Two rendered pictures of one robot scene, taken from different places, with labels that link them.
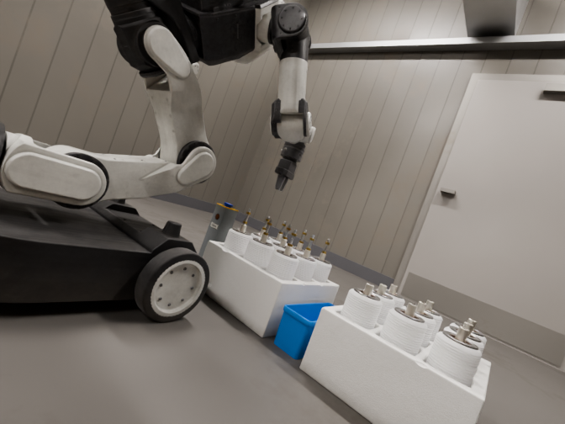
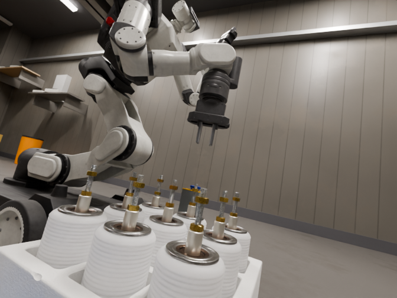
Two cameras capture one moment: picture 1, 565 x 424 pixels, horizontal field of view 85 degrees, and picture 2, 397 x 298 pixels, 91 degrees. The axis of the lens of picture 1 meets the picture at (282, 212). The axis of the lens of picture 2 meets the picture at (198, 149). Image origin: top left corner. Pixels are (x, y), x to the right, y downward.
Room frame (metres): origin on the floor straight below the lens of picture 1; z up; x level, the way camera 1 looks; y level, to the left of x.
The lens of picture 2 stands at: (1.14, -0.49, 0.35)
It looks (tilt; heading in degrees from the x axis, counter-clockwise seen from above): 9 degrees up; 76
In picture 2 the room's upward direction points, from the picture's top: 11 degrees clockwise
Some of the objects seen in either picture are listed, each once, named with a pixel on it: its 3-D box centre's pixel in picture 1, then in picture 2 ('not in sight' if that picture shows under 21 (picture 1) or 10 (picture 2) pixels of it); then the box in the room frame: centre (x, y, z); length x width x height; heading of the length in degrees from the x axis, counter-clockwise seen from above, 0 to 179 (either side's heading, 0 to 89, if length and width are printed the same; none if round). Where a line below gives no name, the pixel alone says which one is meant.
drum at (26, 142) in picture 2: not in sight; (28, 151); (-1.19, 4.20, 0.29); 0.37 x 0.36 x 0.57; 144
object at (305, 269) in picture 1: (296, 280); (113, 288); (1.14, -0.14, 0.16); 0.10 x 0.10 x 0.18
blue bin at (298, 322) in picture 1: (314, 327); not in sight; (1.02, -0.23, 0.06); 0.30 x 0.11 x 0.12; 141
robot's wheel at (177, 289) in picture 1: (174, 284); (15, 236); (0.83, 0.21, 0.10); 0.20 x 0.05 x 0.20; 144
